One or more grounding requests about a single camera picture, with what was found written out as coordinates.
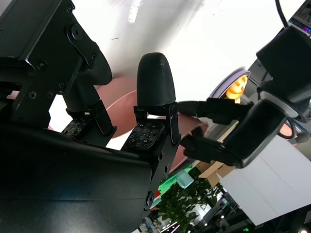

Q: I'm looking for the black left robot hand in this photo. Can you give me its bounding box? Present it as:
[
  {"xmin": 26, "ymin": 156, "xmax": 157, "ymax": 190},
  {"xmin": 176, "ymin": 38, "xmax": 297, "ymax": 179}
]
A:
[{"xmin": 177, "ymin": 98, "xmax": 290, "ymax": 168}]

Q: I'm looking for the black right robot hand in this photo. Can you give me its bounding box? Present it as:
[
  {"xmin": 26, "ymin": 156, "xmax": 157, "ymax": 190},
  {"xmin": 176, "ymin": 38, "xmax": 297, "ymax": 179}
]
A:
[{"xmin": 0, "ymin": 0, "xmax": 182, "ymax": 233}]

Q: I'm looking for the purple disc with orange figure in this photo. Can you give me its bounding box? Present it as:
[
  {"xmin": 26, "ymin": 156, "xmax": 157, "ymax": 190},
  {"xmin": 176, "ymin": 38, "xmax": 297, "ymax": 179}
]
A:
[{"xmin": 208, "ymin": 67, "xmax": 251, "ymax": 103}]

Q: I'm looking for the white cabinet panel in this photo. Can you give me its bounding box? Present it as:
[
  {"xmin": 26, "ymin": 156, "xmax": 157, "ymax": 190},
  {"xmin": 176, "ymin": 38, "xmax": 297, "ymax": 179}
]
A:
[{"xmin": 219, "ymin": 134, "xmax": 311, "ymax": 227}]

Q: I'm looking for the brown cardboard box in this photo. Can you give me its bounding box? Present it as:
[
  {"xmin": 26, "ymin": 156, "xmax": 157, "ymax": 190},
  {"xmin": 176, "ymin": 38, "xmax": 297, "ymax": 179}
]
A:
[{"xmin": 195, "ymin": 119, "xmax": 238, "ymax": 188}]

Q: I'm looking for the green leafy plant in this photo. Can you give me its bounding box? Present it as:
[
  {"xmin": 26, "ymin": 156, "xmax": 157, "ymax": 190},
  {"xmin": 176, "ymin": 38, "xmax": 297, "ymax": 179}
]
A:
[{"xmin": 159, "ymin": 178, "xmax": 225, "ymax": 233}]

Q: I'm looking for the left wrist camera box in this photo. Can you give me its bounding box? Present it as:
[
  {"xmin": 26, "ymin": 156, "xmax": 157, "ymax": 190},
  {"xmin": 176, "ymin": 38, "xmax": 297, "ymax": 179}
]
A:
[{"xmin": 288, "ymin": 0, "xmax": 311, "ymax": 37}]

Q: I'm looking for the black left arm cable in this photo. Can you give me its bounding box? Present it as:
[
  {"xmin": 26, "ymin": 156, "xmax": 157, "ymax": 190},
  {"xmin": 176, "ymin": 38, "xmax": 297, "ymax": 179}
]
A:
[{"xmin": 274, "ymin": 0, "xmax": 293, "ymax": 28}]

